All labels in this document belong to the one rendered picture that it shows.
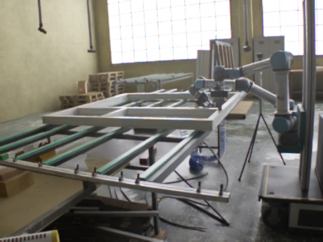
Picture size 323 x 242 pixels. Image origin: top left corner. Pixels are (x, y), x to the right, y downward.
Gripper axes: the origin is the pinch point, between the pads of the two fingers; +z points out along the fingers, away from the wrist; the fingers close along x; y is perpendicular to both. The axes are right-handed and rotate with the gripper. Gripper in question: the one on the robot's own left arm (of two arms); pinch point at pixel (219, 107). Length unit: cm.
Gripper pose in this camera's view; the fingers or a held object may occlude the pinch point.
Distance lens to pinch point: 223.0
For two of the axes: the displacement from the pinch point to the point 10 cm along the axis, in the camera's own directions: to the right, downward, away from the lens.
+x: -9.2, -0.2, 4.0
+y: 3.9, -2.1, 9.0
